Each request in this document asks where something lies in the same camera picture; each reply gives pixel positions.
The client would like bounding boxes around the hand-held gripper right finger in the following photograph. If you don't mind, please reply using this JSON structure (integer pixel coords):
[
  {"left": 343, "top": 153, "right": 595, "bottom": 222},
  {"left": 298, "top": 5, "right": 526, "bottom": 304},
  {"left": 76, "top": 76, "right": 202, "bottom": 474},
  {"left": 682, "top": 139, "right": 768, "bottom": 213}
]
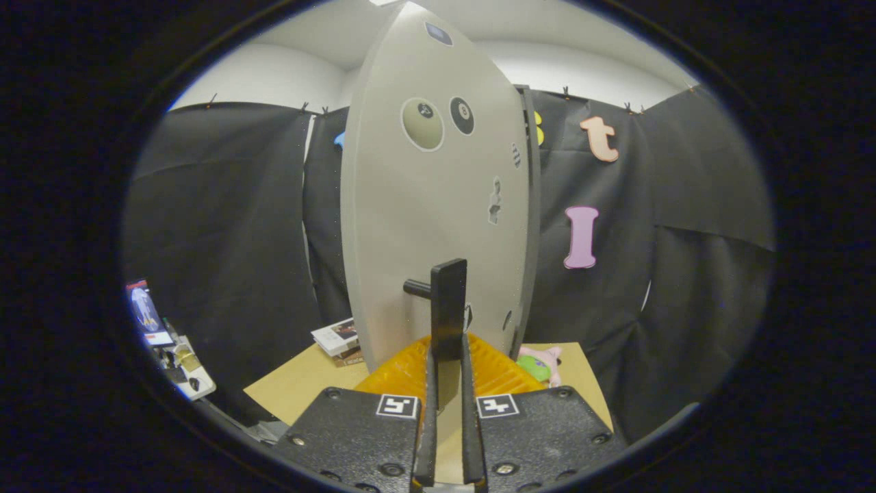
[{"left": 460, "top": 333, "right": 627, "bottom": 493}]

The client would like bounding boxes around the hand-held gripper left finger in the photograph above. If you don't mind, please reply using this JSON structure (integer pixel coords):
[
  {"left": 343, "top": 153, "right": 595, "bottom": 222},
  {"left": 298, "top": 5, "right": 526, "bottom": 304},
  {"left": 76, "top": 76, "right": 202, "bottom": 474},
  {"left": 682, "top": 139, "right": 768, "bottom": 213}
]
[{"left": 274, "top": 333, "right": 439, "bottom": 493}]

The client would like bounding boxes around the grey shoe cabinet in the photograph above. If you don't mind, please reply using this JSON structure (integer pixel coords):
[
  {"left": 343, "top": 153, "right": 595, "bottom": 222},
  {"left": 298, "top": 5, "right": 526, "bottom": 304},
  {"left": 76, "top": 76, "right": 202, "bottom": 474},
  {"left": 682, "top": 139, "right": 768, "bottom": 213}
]
[{"left": 513, "top": 85, "right": 543, "bottom": 358}]

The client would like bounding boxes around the pink green plush toy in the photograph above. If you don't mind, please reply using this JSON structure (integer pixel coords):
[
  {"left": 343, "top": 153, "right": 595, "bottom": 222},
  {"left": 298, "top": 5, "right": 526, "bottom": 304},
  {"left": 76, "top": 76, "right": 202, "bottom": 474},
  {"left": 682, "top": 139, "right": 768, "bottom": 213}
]
[{"left": 517, "top": 346, "right": 563, "bottom": 388}]

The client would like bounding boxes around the white book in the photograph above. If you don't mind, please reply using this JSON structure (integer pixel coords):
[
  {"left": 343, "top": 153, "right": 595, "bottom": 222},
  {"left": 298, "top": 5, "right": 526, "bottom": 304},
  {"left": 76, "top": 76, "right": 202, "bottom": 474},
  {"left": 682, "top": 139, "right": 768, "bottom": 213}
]
[{"left": 311, "top": 318, "right": 359, "bottom": 357}]

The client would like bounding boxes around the small lit screen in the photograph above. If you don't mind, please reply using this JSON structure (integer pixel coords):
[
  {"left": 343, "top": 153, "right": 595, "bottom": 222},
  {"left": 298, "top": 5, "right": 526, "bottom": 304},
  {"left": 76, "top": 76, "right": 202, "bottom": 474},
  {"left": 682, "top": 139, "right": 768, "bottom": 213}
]
[{"left": 127, "top": 279, "right": 174, "bottom": 347}]

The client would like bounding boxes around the black backdrop cloth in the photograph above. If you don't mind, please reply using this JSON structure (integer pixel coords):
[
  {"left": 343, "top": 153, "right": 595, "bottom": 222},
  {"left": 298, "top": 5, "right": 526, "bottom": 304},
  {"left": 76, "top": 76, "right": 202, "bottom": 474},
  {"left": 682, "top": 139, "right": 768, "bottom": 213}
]
[{"left": 123, "top": 86, "right": 777, "bottom": 439}]

